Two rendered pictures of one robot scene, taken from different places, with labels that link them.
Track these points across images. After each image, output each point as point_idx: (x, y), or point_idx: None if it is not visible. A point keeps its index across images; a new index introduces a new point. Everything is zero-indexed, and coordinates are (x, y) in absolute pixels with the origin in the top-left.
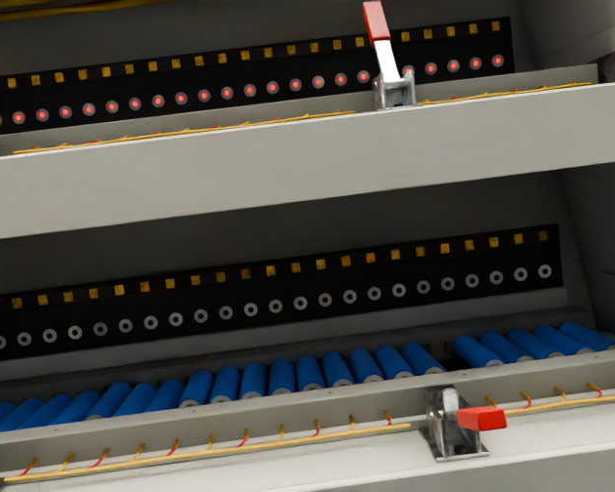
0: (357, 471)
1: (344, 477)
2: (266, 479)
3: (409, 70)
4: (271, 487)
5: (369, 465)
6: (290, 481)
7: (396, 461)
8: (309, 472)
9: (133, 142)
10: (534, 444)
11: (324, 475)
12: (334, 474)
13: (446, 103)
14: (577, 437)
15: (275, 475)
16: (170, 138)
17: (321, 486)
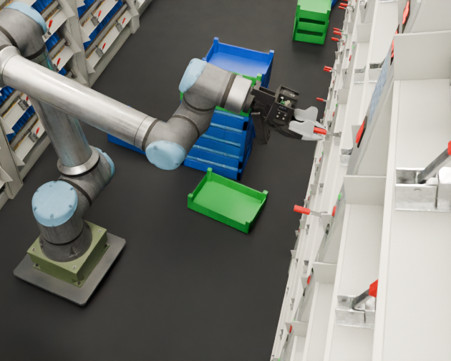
0: (325, 203)
1: (323, 200)
2: (329, 188)
3: (339, 155)
4: (326, 189)
5: (326, 205)
6: (326, 192)
7: (326, 210)
8: (328, 195)
9: (346, 110)
10: (320, 236)
11: (326, 198)
12: (325, 199)
13: (335, 170)
14: (318, 244)
15: (331, 190)
16: (344, 117)
17: (321, 197)
